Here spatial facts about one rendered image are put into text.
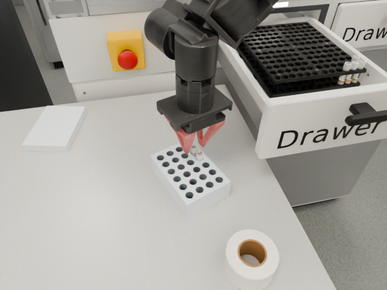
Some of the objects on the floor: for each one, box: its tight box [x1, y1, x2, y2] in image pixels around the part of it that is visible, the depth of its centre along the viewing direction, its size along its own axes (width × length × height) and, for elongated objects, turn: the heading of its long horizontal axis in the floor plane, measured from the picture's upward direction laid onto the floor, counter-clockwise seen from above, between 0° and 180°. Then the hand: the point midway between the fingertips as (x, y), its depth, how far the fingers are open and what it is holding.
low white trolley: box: [0, 85, 336, 290], centre depth 77 cm, size 58×62×76 cm
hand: (193, 145), depth 52 cm, fingers open, 3 cm apart
